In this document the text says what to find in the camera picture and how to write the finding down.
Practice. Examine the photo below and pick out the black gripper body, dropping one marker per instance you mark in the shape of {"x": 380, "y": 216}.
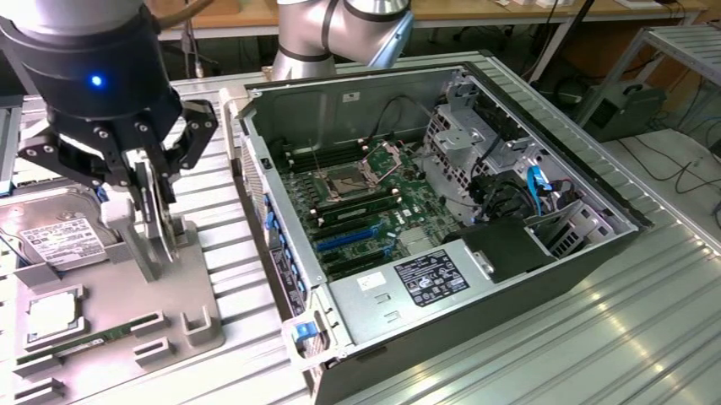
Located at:
{"x": 94, "y": 97}

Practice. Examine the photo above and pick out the graphics card with metal bracket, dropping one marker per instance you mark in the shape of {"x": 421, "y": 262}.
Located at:
{"x": 162, "y": 236}

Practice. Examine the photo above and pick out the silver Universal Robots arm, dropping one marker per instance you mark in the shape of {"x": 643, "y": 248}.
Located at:
{"x": 304, "y": 29}

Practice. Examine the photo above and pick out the blue disk caddy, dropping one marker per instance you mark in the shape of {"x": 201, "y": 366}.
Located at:
{"x": 101, "y": 196}

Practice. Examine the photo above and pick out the silver hard disk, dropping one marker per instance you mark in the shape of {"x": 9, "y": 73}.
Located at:
{"x": 56, "y": 219}

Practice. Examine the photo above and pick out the black office chair base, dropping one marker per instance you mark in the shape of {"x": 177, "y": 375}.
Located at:
{"x": 205, "y": 59}

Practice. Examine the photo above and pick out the CPU socket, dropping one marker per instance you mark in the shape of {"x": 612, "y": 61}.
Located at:
{"x": 344, "y": 183}

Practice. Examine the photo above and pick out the grey parts rack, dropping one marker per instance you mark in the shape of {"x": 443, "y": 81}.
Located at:
{"x": 124, "y": 295}

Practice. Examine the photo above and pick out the installed RAM stick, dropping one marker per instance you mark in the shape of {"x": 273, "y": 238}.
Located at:
{"x": 355, "y": 213}

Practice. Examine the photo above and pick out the metal socket cover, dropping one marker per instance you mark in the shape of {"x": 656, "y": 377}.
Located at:
{"x": 385, "y": 160}

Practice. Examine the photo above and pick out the silver CPU chip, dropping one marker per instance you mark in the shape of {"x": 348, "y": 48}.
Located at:
{"x": 52, "y": 314}

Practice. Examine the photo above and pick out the blue expansion slot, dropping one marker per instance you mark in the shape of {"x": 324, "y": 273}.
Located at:
{"x": 345, "y": 239}

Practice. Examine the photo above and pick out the black expansion slot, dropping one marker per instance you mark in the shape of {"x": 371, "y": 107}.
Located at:
{"x": 357, "y": 261}

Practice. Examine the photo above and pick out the green RAM stick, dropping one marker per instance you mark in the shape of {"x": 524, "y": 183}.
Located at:
{"x": 101, "y": 336}

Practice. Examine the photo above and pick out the green motherboard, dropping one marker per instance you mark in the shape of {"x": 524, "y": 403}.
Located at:
{"x": 419, "y": 211}

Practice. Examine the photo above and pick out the silver drive cage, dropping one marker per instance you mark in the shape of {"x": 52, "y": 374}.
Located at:
{"x": 449, "y": 139}

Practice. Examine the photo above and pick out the silver chipset heatsink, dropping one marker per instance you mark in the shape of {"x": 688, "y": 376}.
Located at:
{"x": 419, "y": 239}

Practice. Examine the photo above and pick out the blue case latch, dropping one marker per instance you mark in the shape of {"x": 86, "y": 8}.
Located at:
{"x": 301, "y": 331}

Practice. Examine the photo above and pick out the silver power supply with label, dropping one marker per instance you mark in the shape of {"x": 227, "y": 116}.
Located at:
{"x": 360, "y": 312}

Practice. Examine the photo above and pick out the black plastic shroud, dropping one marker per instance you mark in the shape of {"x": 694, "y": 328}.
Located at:
{"x": 500, "y": 249}

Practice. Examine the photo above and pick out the wooden desk with white legs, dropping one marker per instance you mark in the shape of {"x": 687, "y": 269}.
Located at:
{"x": 506, "y": 14}

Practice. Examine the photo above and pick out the open black PC case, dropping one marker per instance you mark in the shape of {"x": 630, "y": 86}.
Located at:
{"x": 506, "y": 320}

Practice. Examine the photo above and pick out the silver disk bay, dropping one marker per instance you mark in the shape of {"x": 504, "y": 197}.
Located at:
{"x": 574, "y": 228}

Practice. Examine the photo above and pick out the dark box device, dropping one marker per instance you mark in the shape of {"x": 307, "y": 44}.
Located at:
{"x": 630, "y": 109}

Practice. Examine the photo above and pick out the grey slatted metal table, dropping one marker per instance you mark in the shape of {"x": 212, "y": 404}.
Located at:
{"x": 686, "y": 46}

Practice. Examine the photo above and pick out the grey metal side frame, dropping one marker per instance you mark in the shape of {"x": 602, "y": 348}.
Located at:
{"x": 8, "y": 135}

